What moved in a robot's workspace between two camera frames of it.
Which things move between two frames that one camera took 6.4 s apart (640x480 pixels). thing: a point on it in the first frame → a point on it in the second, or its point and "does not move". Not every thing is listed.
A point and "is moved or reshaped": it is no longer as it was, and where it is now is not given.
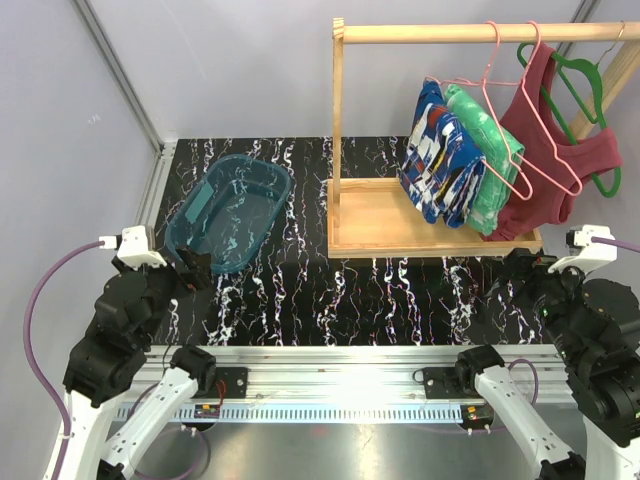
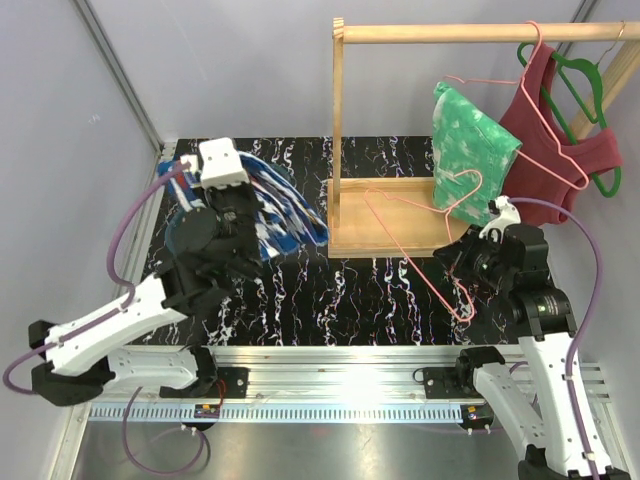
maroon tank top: x=559 y=160 does not move
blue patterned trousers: x=443 y=167 → x=284 y=220
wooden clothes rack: x=374 y=218 does not move
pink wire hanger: x=484 y=85 → x=455 y=203
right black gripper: x=522 y=262 → x=463 y=250
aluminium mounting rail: x=351 y=384 does not move
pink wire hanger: x=542 y=122 is moved or reshaped
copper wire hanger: x=613 y=43 does not move
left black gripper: x=199 y=275 → x=246 y=190
